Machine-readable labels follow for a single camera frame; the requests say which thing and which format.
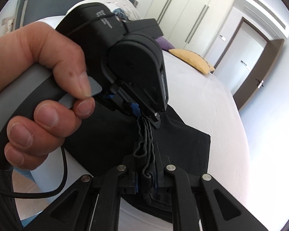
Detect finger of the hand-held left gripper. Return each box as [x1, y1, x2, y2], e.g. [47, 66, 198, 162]
[96, 93, 141, 118]
[113, 79, 162, 129]

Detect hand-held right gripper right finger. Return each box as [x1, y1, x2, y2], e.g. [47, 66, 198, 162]
[155, 154, 269, 231]

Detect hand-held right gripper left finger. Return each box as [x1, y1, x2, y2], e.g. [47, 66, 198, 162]
[23, 155, 138, 231]

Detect black pants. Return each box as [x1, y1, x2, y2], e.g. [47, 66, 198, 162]
[63, 101, 211, 224]

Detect person's left hand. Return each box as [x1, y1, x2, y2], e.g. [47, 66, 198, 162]
[0, 20, 97, 171]

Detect purple cushion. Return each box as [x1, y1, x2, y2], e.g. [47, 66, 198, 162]
[158, 37, 176, 51]

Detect folded white duvet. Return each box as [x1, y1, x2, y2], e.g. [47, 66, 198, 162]
[103, 0, 141, 21]

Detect yellow cushion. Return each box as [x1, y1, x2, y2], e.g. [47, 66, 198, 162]
[169, 49, 215, 74]

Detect white wardrobe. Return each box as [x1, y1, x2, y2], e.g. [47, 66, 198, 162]
[144, 0, 236, 65]

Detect brown door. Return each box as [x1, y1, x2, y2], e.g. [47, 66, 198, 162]
[231, 38, 285, 110]

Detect dark mesh cloth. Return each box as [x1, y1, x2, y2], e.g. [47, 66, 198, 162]
[0, 166, 23, 231]

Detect ceiling air vent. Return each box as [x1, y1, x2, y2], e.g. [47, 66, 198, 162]
[249, 0, 286, 29]

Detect black cable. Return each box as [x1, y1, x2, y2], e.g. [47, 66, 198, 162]
[0, 147, 68, 199]

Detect brown door frame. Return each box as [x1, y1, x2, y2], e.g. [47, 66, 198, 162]
[214, 17, 269, 71]

